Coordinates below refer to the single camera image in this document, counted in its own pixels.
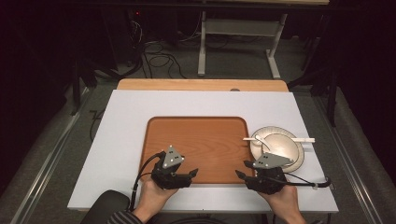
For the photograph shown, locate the cream round plate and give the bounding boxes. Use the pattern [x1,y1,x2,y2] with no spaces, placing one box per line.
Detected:
[249,125,305,174]

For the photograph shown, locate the black floor cables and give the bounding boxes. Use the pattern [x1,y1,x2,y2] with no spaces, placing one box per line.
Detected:
[130,18,188,79]

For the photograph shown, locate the white metal stand frame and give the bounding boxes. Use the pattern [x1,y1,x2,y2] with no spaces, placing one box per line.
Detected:
[197,10,288,79]

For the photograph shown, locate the white chopsticks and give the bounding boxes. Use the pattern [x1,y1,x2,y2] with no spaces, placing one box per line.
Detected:
[242,136,316,144]

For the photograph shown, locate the thin black floor cable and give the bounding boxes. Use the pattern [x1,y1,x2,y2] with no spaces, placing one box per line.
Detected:
[89,108,106,142]

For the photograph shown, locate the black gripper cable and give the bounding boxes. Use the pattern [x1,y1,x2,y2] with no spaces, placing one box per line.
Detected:
[281,172,332,189]
[129,151,165,213]

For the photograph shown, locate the white table board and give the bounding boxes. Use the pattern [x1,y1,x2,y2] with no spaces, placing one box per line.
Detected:
[67,89,339,214]

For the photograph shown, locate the cream bowl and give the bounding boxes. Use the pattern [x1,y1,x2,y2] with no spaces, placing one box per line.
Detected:
[262,133,301,163]

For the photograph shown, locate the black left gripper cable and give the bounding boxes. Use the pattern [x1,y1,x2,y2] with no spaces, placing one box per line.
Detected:
[129,151,165,213]

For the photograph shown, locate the person's left hand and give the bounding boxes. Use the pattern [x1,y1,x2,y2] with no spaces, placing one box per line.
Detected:
[134,178,178,220]

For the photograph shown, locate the white spoon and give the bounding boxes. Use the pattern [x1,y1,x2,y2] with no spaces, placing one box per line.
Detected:
[253,133,273,151]

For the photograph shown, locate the person's right hand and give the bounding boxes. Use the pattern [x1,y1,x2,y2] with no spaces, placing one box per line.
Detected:
[258,185,300,216]

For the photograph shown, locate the aluminium floor rail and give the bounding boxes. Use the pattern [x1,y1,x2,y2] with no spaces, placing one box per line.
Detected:
[10,87,92,224]
[313,96,394,224]

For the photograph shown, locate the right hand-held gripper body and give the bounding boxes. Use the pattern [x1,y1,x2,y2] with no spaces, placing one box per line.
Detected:
[246,152,294,195]

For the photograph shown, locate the black stand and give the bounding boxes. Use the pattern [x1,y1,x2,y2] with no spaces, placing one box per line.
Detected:
[288,15,340,127]
[69,57,99,117]

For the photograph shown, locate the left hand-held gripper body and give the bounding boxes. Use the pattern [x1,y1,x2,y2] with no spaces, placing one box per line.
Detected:
[151,145,191,190]

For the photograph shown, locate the light wooden table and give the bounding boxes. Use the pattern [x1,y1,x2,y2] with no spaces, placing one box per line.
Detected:
[116,78,290,92]

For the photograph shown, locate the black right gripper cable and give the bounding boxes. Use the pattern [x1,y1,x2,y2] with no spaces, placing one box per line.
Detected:
[281,172,332,189]

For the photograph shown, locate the brown wooden tray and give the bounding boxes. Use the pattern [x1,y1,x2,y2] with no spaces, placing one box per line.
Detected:
[138,116,255,185]

